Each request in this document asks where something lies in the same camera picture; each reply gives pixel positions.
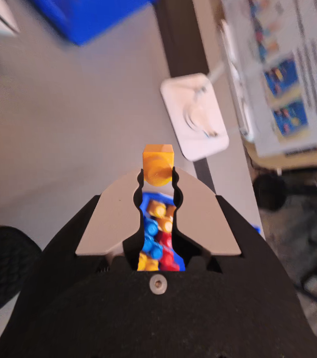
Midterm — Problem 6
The printed instruction sheet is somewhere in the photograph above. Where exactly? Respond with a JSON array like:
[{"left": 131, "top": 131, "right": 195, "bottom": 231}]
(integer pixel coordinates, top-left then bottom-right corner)
[{"left": 221, "top": 0, "right": 317, "bottom": 158}]

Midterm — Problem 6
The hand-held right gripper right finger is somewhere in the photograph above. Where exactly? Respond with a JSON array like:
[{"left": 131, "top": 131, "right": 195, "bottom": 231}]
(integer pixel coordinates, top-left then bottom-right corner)
[{"left": 172, "top": 167, "right": 242, "bottom": 265}]

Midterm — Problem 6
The blue plastic bin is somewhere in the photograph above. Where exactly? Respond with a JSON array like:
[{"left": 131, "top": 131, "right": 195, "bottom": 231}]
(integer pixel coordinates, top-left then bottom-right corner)
[
  {"left": 30, "top": 0, "right": 159, "bottom": 47},
  {"left": 138, "top": 191, "right": 261, "bottom": 272}
]

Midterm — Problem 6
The white document stand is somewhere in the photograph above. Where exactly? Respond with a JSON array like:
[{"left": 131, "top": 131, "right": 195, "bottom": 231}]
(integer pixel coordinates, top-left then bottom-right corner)
[{"left": 159, "top": 0, "right": 317, "bottom": 172}]

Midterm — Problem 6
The yellow mega block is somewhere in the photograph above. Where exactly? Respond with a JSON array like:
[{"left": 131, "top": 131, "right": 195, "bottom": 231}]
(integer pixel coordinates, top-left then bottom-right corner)
[{"left": 142, "top": 144, "right": 175, "bottom": 187}]

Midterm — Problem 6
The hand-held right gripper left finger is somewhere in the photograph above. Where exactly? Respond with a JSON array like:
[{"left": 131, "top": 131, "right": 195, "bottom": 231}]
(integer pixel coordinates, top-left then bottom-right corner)
[{"left": 75, "top": 167, "right": 145, "bottom": 270}]

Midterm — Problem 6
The black office chair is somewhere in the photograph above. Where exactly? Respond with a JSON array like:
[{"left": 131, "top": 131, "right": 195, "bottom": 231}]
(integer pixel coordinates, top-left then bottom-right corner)
[{"left": 253, "top": 168, "right": 317, "bottom": 308}]

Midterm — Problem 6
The pile of blocks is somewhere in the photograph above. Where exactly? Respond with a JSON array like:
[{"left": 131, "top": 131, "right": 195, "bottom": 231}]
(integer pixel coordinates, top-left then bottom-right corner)
[{"left": 137, "top": 199, "right": 182, "bottom": 272}]

